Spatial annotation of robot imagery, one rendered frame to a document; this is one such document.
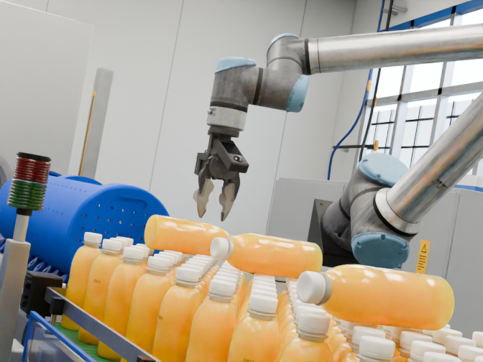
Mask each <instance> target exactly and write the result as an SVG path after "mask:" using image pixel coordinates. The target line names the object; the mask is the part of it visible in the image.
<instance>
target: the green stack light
mask: <svg viewBox="0 0 483 362"><path fill-rule="evenodd" d="M10 185H11V186H10V190H9V197H8V200H7V201H8V202H7V205H8V206H11V207H14V208H21V209H26V210H36V211H42V210H43V206H44V205H43V204H44V200H45V194H46V190H47V189H46V188H47V185H46V184H42V183H37V182H29V181H24V180H17V179H11V184H10Z"/></svg>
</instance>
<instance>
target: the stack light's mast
mask: <svg viewBox="0 0 483 362"><path fill-rule="evenodd" d="M17 155H18V157H21V158H25V159H33V160H37V161H41V162H50V161H52V160H51V159H50V157H44V156H40V155H36V154H28V153H24V152H19V153H17ZM32 211H33V210H26V209H21V208H16V212H15V213H16V214H17V219H16V224H15V228H14V235H13V239H12V240H13V241H19V242H25V238H26V234H27V226H28V223H29V217H30V216H32Z"/></svg>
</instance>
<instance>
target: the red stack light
mask: <svg viewBox="0 0 483 362"><path fill-rule="evenodd" d="M50 166H51V164H50V163H49V162H41V161H37V160H33V159H25V158H20V157H16V158H15V163H14V170H13V173H12V174H13V175H12V178H13V179H17V180H24V181H29V182H37V183H42V184H47V183H48V178H49V177H48V176H49V173H50V172H49V171H50Z"/></svg>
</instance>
